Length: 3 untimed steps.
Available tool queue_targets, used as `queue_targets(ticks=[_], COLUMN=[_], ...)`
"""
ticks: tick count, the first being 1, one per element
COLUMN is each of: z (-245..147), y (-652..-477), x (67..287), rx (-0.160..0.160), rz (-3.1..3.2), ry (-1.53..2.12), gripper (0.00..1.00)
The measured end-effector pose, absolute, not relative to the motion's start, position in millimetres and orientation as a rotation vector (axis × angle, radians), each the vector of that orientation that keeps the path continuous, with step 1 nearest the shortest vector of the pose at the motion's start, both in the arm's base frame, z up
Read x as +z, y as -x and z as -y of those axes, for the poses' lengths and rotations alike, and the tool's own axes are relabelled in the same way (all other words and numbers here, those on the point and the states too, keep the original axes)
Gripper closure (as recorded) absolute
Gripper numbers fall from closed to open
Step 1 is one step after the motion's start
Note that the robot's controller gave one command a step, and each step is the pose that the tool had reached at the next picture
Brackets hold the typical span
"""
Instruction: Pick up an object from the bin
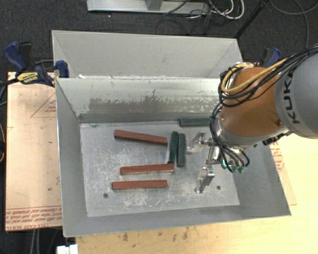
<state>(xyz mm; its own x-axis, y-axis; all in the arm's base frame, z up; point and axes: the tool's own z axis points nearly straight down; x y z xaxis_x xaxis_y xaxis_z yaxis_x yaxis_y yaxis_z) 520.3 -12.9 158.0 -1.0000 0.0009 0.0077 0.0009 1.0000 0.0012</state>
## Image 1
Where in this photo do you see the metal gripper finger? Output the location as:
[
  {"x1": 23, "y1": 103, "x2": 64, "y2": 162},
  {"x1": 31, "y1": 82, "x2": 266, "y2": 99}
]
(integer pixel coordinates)
[
  {"x1": 195, "y1": 166, "x2": 216, "y2": 194},
  {"x1": 185, "y1": 131, "x2": 211, "y2": 155}
]

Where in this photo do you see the dark green flat block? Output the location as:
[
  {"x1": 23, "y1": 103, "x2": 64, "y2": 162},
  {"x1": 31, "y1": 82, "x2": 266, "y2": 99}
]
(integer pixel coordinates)
[
  {"x1": 178, "y1": 117, "x2": 211, "y2": 128},
  {"x1": 176, "y1": 133, "x2": 187, "y2": 168},
  {"x1": 167, "y1": 131, "x2": 180, "y2": 165}
]

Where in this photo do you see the red-brown flat block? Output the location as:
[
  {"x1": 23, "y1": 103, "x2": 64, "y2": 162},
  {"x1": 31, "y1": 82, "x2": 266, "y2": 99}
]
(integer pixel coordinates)
[
  {"x1": 113, "y1": 129, "x2": 169, "y2": 146},
  {"x1": 120, "y1": 163, "x2": 175, "y2": 176},
  {"x1": 111, "y1": 179, "x2": 169, "y2": 191}
]

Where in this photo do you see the grey metal bin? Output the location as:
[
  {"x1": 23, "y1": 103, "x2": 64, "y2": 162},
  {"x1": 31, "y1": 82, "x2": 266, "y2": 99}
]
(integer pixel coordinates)
[{"x1": 51, "y1": 30, "x2": 292, "y2": 238}]

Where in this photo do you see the brown cardboard board red print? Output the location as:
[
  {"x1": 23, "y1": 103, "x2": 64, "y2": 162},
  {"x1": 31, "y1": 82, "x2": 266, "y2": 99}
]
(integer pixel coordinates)
[{"x1": 5, "y1": 71, "x2": 298, "y2": 232}]

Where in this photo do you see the black cylinder on white bracket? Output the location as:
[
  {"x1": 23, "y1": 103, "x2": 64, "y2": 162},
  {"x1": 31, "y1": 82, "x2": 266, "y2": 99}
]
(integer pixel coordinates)
[{"x1": 262, "y1": 134, "x2": 285, "y2": 146}]

